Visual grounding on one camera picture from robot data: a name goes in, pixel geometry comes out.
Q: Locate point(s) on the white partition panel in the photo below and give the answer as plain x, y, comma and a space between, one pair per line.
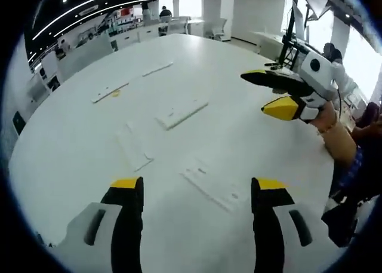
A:
83, 58

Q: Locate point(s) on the thick white socket holder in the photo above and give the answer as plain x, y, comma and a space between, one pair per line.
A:
182, 114

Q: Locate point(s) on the narrow white socket holder cover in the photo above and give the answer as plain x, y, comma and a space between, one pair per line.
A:
134, 147

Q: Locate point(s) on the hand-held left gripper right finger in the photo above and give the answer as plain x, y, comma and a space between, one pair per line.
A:
268, 219

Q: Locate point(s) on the curved ceiling light strip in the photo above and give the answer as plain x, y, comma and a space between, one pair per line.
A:
89, 7

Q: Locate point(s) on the white square pillar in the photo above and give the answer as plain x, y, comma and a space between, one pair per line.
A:
258, 13

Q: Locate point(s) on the long white socket holder strip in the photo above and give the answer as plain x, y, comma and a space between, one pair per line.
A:
131, 83

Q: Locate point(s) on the person's right hand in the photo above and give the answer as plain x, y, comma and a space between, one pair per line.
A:
328, 117

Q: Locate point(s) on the white office chair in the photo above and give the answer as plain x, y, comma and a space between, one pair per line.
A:
216, 29

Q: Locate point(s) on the black light stand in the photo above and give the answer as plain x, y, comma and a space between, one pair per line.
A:
289, 37

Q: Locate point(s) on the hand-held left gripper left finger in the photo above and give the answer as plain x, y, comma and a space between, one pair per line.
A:
125, 213

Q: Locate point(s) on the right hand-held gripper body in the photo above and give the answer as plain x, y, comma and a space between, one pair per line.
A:
323, 79

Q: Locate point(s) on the white softbox reflector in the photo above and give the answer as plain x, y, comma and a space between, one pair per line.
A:
313, 1

